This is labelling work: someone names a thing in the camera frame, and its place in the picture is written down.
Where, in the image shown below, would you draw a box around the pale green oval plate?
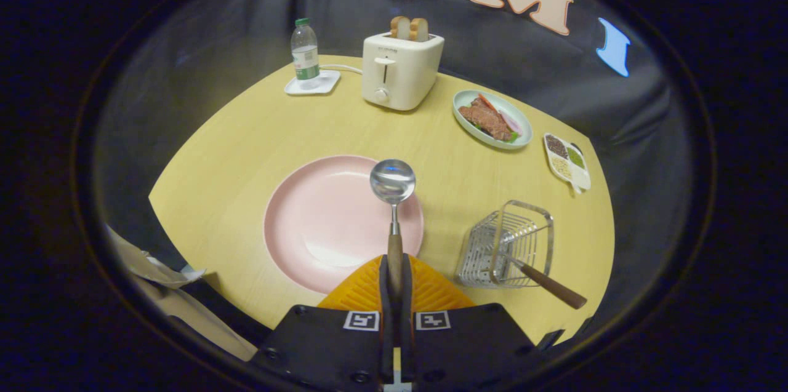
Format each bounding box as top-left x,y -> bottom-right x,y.
452,90 -> 533,150

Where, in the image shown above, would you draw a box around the cream white toaster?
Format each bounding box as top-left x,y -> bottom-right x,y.
361,31 -> 445,111

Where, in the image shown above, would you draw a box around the metal wire basket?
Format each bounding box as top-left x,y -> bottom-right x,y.
456,199 -> 555,289

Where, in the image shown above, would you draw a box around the white divided grain dish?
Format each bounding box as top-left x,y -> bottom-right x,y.
543,132 -> 592,194

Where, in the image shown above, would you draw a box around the green lettuce leaf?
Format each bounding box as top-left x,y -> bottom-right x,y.
474,123 -> 519,143

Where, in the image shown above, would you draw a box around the clear plastic water bottle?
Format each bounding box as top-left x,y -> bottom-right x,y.
291,18 -> 321,90

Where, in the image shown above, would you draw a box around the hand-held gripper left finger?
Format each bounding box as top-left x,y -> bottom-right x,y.
249,255 -> 395,392

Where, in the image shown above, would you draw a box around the pink ham slice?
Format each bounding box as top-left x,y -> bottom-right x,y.
500,110 -> 524,137

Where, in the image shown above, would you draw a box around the brown meat slices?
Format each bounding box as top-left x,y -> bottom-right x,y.
459,98 -> 513,141

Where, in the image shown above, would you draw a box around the wooden handled metal spoon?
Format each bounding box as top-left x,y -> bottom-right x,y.
369,159 -> 417,300

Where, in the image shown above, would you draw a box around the white square coaster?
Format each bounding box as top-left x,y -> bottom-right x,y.
284,70 -> 341,96

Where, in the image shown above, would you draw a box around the wooden handled metal fork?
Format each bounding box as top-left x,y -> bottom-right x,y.
505,254 -> 588,310

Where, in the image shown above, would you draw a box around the pink round plate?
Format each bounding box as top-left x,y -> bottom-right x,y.
263,154 -> 425,295

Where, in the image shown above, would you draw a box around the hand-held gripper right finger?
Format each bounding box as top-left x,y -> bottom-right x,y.
400,255 -> 542,392

